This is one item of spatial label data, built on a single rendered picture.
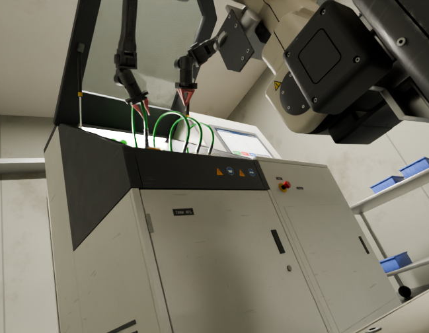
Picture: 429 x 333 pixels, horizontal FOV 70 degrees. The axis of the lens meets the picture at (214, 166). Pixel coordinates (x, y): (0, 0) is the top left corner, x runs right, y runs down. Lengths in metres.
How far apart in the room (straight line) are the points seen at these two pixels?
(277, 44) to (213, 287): 0.71
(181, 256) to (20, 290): 2.88
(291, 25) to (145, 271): 0.73
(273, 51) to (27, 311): 3.37
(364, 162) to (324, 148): 0.55
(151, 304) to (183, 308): 0.09
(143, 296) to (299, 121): 0.63
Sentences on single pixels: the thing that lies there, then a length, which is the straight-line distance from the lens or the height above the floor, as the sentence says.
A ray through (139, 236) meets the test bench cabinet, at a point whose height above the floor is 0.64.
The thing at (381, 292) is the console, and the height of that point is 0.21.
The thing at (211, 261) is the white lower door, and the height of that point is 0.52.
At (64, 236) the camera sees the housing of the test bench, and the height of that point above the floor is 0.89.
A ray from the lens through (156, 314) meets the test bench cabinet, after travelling 0.92.
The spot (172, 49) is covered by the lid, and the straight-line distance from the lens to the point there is 1.89.
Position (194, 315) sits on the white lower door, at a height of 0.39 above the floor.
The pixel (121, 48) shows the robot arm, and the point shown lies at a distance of 1.37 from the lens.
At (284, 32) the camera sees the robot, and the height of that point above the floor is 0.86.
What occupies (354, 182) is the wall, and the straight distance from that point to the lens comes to 3.88.
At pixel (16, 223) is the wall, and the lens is 3.95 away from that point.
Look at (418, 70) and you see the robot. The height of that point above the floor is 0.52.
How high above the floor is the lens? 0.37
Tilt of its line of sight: 25 degrees up
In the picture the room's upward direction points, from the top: 20 degrees counter-clockwise
